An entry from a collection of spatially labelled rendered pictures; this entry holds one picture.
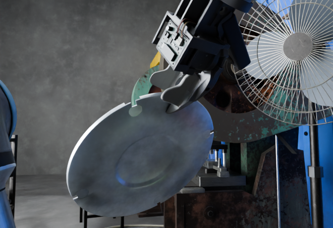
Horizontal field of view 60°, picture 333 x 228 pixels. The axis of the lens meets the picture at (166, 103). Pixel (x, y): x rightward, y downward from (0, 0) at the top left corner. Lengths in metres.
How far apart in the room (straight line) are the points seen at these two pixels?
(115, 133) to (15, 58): 6.81
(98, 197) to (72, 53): 6.53
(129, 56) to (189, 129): 6.46
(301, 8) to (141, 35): 6.10
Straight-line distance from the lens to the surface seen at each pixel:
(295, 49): 1.15
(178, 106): 0.46
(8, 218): 0.34
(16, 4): 7.61
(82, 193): 0.54
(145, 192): 0.61
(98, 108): 6.78
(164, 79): 0.47
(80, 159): 0.48
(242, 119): 1.62
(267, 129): 1.69
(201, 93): 0.44
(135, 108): 0.45
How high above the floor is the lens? 1.00
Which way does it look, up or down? 5 degrees up
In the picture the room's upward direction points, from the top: straight up
